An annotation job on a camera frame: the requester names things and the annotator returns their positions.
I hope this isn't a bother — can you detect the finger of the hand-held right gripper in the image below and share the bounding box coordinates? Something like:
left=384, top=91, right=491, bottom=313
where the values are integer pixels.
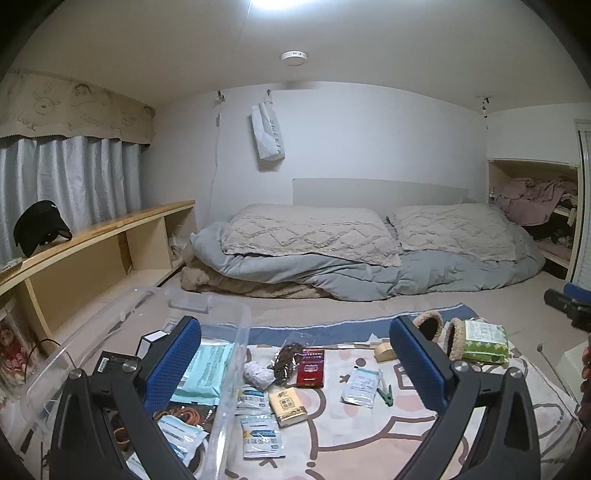
left=544, top=288, right=591, bottom=332
left=563, top=282, right=591, bottom=303

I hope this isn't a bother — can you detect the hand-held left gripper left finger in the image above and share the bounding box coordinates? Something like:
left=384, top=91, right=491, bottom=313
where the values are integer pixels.
left=48, top=316, right=204, bottom=480

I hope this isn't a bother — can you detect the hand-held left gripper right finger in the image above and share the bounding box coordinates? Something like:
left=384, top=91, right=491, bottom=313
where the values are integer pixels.
left=389, top=316, right=541, bottom=480

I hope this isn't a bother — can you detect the clear plastic bin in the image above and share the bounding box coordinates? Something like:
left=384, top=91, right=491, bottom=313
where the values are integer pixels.
left=25, top=286, right=252, bottom=480

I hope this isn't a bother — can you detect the silver packet with receipt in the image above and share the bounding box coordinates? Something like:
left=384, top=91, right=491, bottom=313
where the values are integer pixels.
left=342, top=367, right=383, bottom=408

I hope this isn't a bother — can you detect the red box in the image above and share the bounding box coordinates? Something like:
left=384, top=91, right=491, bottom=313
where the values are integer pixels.
left=295, top=349, right=325, bottom=387

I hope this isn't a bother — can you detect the yellow tissue pack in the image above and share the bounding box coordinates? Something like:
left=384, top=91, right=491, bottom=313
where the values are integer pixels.
left=268, top=387, right=309, bottom=428

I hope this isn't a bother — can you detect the white and black box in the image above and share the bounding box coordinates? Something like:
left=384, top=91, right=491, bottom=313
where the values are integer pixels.
left=139, top=330, right=174, bottom=358

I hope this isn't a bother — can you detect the teal wipes pack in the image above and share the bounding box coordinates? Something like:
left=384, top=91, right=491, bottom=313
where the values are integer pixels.
left=171, top=344, right=236, bottom=407

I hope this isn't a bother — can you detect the clear plastic lid clip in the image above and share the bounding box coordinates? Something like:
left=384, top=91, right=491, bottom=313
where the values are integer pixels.
left=167, top=295, right=219, bottom=315

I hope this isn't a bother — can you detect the white low cabinet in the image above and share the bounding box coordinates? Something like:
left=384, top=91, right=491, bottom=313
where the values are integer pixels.
left=558, top=344, right=591, bottom=403

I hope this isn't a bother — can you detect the white blue sachet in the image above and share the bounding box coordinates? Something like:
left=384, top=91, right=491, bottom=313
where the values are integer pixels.
left=240, top=414, right=283, bottom=457
left=154, top=414, right=208, bottom=467
left=236, top=387, right=271, bottom=415

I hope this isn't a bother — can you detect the green dotted tissue pack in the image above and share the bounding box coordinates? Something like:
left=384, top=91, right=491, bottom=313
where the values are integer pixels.
left=462, top=319, right=509, bottom=363

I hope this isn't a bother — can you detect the crumpled white paper ball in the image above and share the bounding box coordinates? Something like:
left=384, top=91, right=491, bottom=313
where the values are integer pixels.
left=243, top=361, right=274, bottom=389

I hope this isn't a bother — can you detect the printed cartoon blanket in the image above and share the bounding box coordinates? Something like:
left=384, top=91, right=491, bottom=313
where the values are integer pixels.
left=139, top=302, right=583, bottom=480

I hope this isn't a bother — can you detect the beige fleece blanket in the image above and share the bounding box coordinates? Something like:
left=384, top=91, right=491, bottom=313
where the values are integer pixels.
left=180, top=264, right=319, bottom=298

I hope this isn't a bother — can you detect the pile of pink clothes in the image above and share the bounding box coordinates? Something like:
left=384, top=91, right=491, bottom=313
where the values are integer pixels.
left=494, top=176, right=578, bottom=227

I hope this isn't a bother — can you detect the dark foil packet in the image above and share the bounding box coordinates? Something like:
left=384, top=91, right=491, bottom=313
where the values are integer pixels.
left=268, top=344, right=303, bottom=384

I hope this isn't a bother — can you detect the beige quilted pillow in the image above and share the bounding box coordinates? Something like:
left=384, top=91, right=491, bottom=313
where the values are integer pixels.
left=387, top=203, right=517, bottom=263
left=221, top=203, right=402, bottom=267

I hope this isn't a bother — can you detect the grey duvet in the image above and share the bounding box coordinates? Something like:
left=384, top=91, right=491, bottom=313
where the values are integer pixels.
left=190, top=210, right=546, bottom=302

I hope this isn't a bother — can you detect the long wooden shelf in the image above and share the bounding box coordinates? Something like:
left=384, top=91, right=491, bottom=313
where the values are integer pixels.
left=0, top=200, right=197, bottom=365

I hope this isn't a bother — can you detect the closet shelf niche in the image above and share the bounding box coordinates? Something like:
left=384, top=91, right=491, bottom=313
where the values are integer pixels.
left=487, top=158, right=580, bottom=278

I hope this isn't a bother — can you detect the doll in clear jar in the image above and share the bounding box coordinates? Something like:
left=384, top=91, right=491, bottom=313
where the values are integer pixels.
left=0, top=295, right=35, bottom=402

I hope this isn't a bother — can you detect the white headboard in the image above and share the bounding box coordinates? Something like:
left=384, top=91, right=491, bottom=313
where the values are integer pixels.
left=292, top=178, right=469, bottom=208

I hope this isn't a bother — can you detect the black visor cap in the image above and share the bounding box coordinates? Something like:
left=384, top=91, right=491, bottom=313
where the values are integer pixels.
left=13, top=200, right=74, bottom=258

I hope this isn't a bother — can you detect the grey curtain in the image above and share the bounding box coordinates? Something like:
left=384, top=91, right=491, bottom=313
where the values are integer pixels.
left=0, top=136, right=143, bottom=268

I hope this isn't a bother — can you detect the white hanging bag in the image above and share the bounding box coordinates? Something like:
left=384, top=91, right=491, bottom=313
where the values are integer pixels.
left=252, top=102, right=287, bottom=162

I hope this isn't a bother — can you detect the beige cartoon curtain valance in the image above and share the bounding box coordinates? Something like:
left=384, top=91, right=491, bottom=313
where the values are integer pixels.
left=0, top=69, right=156, bottom=147

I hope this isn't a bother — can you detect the orange coiled cable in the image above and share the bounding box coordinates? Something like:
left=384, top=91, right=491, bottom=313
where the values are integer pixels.
left=111, top=399, right=218, bottom=457

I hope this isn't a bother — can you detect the thin black cable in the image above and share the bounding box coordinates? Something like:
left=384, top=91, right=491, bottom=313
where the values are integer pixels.
left=25, top=338, right=62, bottom=366

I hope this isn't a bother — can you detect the thin white hanging cord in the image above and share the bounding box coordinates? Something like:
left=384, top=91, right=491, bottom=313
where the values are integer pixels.
left=209, top=102, right=223, bottom=217

